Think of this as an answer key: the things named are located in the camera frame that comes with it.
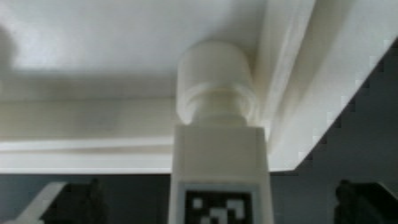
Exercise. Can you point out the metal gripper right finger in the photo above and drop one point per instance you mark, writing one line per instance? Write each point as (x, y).
(366, 203)

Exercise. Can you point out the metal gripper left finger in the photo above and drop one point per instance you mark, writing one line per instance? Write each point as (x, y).
(67, 204)

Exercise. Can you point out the white square tabletop part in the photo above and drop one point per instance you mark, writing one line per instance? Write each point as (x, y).
(89, 54)

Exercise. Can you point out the white leg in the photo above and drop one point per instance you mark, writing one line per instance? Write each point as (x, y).
(220, 177)

